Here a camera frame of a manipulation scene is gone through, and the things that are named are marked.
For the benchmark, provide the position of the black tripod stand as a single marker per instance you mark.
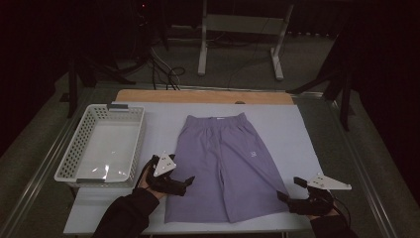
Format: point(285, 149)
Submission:
point(345, 99)
point(72, 86)

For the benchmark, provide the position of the person's left hand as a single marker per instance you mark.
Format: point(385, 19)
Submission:
point(143, 180)

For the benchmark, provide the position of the white metal stand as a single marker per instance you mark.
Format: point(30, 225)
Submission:
point(242, 24)

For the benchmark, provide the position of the white perforated plastic basket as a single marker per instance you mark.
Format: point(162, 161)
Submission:
point(82, 132)

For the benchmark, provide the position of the metal floor rail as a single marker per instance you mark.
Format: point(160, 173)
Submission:
point(43, 168)
point(214, 88)
point(363, 148)

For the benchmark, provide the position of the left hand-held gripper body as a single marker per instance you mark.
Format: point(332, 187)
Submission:
point(164, 165)

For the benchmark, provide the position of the purple shorts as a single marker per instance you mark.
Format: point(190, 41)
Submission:
point(214, 165)

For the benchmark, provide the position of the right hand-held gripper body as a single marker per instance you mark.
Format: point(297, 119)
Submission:
point(325, 183)

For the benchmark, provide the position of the person's right hand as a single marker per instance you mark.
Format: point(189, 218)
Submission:
point(325, 215)

